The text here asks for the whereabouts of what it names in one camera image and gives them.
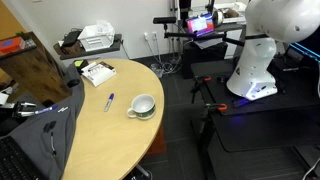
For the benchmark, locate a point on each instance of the purple capped white marker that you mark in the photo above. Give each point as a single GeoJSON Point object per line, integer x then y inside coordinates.
{"type": "Point", "coordinates": [108, 104]}

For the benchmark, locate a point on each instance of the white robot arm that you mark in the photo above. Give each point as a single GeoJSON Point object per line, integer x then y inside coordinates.
{"type": "Point", "coordinates": [270, 21]}

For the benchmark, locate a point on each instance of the white green mug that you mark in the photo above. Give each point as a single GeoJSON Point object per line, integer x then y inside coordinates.
{"type": "Point", "coordinates": [142, 107]}

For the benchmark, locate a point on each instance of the small orange clamp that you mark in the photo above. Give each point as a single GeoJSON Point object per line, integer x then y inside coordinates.
{"type": "Point", "coordinates": [203, 78]}

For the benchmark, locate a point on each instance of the orange black clamp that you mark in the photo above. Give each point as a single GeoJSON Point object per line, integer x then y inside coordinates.
{"type": "Point", "coordinates": [220, 107]}

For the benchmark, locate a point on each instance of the white cardboard box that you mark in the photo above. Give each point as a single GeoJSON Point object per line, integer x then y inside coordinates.
{"type": "Point", "coordinates": [97, 73]}

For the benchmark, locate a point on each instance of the laptop with lit screen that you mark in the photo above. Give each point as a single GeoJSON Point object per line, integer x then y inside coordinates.
{"type": "Point", "coordinates": [201, 25]}

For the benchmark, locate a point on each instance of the white plastic tray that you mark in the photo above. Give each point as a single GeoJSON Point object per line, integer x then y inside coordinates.
{"type": "Point", "coordinates": [98, 36]}

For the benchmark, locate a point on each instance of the black device on shelf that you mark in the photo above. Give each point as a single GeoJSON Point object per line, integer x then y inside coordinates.
{"type": "Point", "coordinates": [71, 38]}

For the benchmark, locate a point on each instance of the grey jacket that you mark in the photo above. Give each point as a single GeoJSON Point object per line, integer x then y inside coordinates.
{"type": "Point", "coordinates": [47, 138]}

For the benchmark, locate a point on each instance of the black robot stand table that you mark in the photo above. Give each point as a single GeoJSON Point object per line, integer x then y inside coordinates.
{"type": "Point", "coordinates": [274, 138]}

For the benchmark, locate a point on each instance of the wooden shelf unit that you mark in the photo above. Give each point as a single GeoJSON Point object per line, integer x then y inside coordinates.
{"type": "Point", "coordinates": [37, 71]}

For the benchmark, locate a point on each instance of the red box on shelf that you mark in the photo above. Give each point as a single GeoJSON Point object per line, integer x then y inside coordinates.
{"type": "Point", "coordinates": [11, 45]}

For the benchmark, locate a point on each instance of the black keyboard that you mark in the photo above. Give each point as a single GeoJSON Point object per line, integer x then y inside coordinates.
{"type": "Point", "coordinates": [14, 164]}

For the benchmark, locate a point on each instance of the black camera bar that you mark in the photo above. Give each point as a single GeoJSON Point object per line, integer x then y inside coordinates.
{"type": "Point", "coordinates": [164, 20]}

